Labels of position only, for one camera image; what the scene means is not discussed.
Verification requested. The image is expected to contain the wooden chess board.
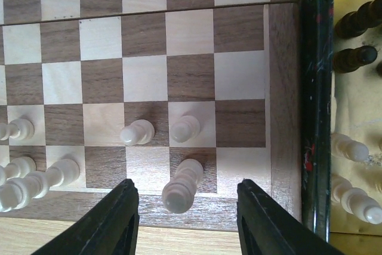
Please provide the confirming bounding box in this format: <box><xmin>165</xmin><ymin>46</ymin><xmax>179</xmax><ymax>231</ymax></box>
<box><xmin>1</xmin><ymin>0</ymin><xmax>301</xmax><ymax>231</ymax></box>

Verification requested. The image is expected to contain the white chess pawn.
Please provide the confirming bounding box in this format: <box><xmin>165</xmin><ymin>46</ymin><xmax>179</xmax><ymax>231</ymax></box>
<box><xmin>120</xmin><ymin>119</ymin><xmax>155</xmax><ymax>146</ymax></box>
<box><xmin>170</xmin><ymin>115</ymin><xmax>201</xmax><ymax>143</ymax></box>

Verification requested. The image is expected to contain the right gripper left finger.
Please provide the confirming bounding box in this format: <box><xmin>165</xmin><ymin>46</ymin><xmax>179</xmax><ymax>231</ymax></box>
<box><xmin>34</xmin><ymin>179</ymin><xmax>140</xmax><ymax>254</ymax></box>

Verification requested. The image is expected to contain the dark chess piece in tray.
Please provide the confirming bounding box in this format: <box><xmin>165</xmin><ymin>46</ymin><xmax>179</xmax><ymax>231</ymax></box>
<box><xmin>334</xmin><ymin>0</ymin><xmax>381</xmax><ymax>39</ymax></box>
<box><xmin>333</xmin><ymin>45</ymin><xmax>378</xmax><ymax>73</ymax></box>

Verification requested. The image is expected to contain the yellow tin tray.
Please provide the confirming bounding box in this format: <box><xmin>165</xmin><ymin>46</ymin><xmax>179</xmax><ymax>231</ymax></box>
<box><xmin>300</xmin><ymin>0</ymin><xmax>381</xmax><ymax>239</ymax></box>

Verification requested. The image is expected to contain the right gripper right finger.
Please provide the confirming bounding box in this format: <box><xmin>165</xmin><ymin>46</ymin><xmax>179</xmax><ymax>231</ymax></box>
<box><xmin>237</xmin><ymin>179</ymin><xmax>342</xmax><ymax>255</ymax></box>

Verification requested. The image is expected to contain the white chess piece in tray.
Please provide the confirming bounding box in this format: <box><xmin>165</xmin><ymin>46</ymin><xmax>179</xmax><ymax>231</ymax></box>
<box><xmin>331</xmin><ymin>133</ymin><xmax>369</xmax><ymax>162</ymax></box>
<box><xmin>331</xmin><ymin>174</ymin><xmax>381</xmax><ymax>225</ymax></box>

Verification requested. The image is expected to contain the white chess bishop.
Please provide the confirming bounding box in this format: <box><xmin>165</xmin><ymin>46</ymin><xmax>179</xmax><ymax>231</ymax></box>
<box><xmin>162</xmin><ymin>158</ymin><xmax>204</xmax><ymax>214</ymax></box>

